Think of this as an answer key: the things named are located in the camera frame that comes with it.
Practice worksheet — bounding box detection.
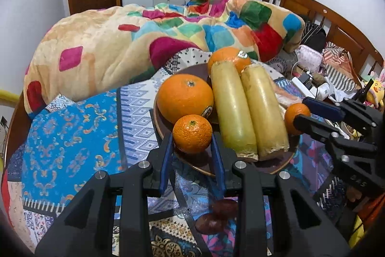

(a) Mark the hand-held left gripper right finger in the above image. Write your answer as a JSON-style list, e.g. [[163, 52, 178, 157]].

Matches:
[[210, 132, 351, 257]]

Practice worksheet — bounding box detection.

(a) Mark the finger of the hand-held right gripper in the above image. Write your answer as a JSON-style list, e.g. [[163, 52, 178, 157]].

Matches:
[[302, 96, 377, 129], [293, 114, 377, 153]]

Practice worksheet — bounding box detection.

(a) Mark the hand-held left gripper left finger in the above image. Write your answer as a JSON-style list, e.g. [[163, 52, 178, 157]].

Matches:
[[35, 133, 175, 257]]

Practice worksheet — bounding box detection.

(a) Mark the small mandarin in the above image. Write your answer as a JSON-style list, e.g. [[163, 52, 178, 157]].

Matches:
[[172, 114, 214, 154], [284, 103, 311, 136]]

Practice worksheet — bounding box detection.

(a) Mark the purple plate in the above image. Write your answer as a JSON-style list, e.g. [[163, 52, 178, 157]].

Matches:
[[152, 62, 298, 176]]

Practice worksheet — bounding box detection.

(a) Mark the large orange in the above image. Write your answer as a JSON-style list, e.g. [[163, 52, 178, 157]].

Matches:
[[157, 73, 215, 125], [207, 46, 252, 74]]

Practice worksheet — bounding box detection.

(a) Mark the person's right hand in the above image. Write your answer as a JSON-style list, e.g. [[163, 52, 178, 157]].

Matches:
[[345, 184, 371, 207]]

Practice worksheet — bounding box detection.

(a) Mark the white bottle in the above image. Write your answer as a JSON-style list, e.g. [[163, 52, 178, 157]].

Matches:
[[314, 82, 332, 101]]

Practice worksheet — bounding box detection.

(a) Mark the white power strip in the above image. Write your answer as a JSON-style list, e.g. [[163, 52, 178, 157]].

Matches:
[[291, 76, 317, 99]]

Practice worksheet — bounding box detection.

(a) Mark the pink fruit peel piece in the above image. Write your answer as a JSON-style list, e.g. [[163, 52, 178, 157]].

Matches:
[[274, 85, 303, 107]]

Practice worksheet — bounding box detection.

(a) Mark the dark glass bottle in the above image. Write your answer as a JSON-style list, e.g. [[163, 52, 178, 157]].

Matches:
[[353, 79, 374, 105]]

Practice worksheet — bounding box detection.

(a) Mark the dark red date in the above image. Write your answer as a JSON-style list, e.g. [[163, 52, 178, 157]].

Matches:
[[212, 199, 239, 217], [194, 212, 227, 235]]

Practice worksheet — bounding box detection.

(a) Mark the striped pink cloth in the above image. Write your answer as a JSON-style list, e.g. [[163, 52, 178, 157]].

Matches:
[[323, 41, 362, 86]]

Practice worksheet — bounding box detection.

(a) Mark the pink floral cloth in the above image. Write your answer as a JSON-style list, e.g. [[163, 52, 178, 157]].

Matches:
[[296, 44, 324, 73]]

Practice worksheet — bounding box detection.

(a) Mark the yellow plush toy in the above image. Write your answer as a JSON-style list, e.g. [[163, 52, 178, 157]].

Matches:
[[365, 70, 385, 109]]

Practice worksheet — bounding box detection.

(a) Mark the black backpack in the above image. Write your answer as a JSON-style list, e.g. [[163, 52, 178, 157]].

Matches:
[[300, 14, 327, 53]]

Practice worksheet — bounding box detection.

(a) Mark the wooden headboard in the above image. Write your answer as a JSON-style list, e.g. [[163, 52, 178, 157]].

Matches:
[[262, 0, 385, 89]]

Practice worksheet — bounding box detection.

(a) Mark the patterned blue cloth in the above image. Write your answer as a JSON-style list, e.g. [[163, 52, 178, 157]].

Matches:
[[1, 49, 356, 257]]

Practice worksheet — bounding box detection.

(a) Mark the colourful checked blanket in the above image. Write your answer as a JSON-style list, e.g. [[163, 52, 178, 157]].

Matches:
[[23, 0, 306, 119]]

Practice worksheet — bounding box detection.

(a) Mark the yellow foam tube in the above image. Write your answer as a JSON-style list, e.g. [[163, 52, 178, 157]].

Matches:
[[0, 89, 19, 103]]

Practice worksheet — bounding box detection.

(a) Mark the wooden bed side rail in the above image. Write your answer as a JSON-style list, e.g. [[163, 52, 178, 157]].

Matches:
[[4, 91, 25, 163]]

